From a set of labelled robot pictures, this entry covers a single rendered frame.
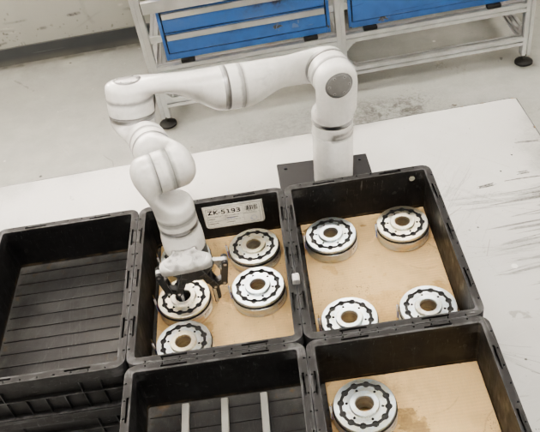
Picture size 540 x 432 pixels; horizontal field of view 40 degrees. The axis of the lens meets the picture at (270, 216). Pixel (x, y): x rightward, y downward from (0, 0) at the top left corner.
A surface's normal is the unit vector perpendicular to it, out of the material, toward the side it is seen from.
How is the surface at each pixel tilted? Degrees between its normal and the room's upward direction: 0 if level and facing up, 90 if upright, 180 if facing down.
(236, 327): 0
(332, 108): 94
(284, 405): 0
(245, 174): 0
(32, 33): 90
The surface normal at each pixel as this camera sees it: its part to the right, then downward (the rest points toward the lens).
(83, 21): 0.11, 0.66
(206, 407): -0.14, -0.73
